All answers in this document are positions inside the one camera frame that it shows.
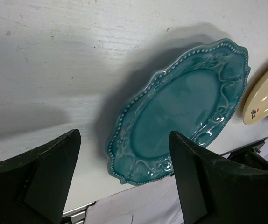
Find cream plate with flowers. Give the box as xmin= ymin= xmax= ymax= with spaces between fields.
xmin=242 ymin=70 xmax=268 ymax=125

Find teal scalloped ceramic plate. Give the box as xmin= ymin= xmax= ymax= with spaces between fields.
xmin=105 ymin=39 xmax=251 ymax=186

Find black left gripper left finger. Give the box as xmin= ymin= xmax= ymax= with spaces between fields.
xmin=0 ymin=129 xmax=81 ymax=224

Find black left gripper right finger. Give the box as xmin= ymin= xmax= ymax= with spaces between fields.
xmin=169 ymin=131 xmax=268 ymax=224

